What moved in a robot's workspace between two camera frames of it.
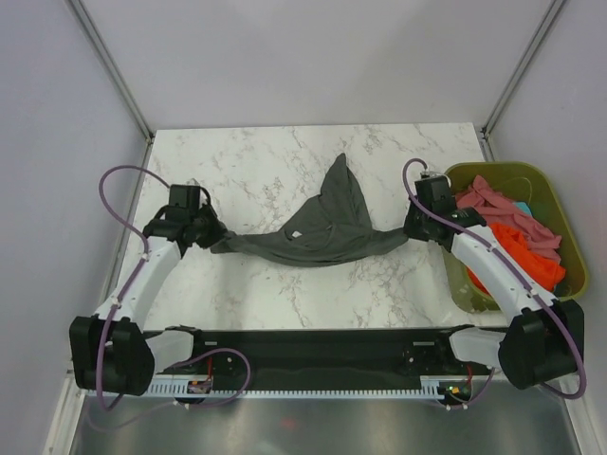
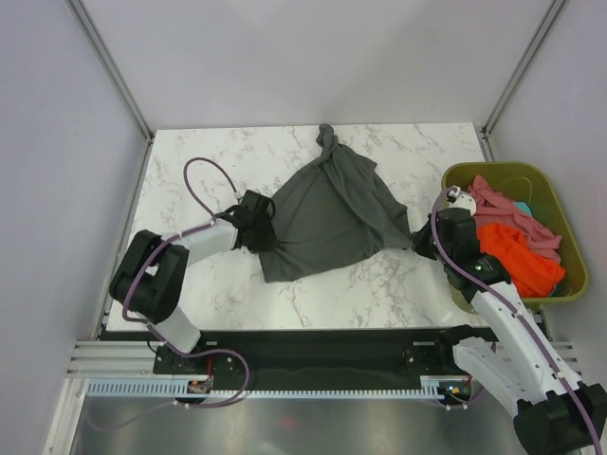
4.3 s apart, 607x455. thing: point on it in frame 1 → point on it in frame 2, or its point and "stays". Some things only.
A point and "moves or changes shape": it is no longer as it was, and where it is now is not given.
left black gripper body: x=209 y=231 → x=263 y=237
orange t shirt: x=546 y=271 stays
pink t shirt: x=501 y=212 stays
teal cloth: x=524 y=208 stays
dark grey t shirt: x=330 y=226 moves or changes shape
